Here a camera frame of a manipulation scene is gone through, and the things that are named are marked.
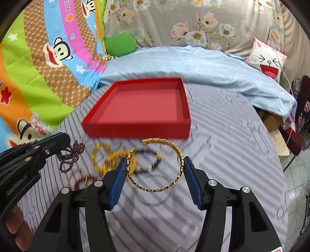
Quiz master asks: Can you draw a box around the dark purple bead necklace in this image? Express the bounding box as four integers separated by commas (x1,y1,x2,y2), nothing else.
57,140,86,174

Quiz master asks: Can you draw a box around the thin gold bangle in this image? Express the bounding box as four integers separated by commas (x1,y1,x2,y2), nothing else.
68,168,88,191

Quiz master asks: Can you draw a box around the translucent yellow stone bracelet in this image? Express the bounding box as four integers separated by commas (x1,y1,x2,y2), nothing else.
90,142,115,173

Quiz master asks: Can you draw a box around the dark red bead bracelet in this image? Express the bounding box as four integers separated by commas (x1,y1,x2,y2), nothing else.
73,174,100,192

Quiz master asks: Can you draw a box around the orange yellow bead bracelet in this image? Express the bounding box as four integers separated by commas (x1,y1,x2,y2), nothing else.
101,149,139,180

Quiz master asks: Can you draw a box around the dark brown bead bracelet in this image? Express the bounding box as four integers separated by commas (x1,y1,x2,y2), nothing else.
131,148,162,175

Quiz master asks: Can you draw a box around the gold chain bangle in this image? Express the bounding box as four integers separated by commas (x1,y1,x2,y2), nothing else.
126,138,184,193

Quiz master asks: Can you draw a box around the left hand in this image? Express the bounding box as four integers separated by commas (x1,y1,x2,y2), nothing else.
6,205,34,251

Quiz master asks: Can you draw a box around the colourful cartoon monkey blanket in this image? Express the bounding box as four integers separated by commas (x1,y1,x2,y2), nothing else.
1,1,107,150

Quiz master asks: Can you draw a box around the red tray box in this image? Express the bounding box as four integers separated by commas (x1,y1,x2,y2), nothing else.
81,77,191,139

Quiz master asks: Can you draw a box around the green plush pillow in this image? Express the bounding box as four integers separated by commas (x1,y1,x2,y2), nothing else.
104,33,138,57

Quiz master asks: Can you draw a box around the light blue duvet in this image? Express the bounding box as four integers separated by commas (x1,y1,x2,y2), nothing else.
97,46,297,119

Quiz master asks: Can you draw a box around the pink cartoon face cushion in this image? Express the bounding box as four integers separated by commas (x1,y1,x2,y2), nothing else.
245,38,287,82

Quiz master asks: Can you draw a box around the grey floral bedsheet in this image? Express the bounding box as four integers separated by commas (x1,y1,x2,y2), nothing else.
102,0,306,73

